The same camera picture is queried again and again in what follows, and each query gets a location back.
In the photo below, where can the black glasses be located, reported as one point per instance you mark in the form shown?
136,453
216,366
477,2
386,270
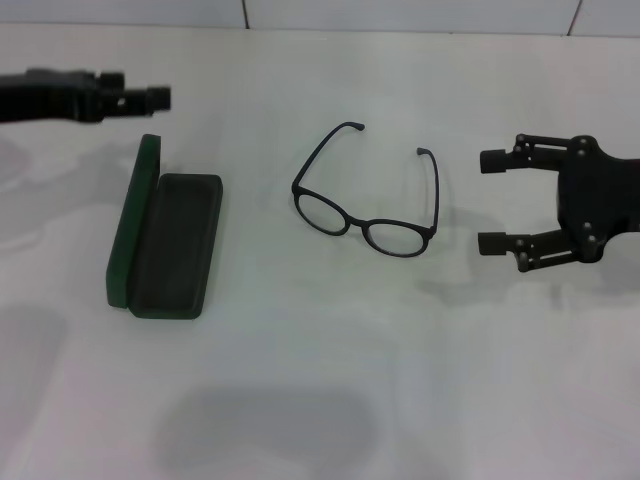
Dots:
358,223

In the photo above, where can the green glasses case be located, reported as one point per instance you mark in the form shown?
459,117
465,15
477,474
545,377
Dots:
170,250

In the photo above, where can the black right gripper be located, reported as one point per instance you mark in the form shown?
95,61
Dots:
595,195

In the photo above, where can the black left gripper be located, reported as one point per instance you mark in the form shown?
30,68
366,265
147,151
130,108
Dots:
45,95

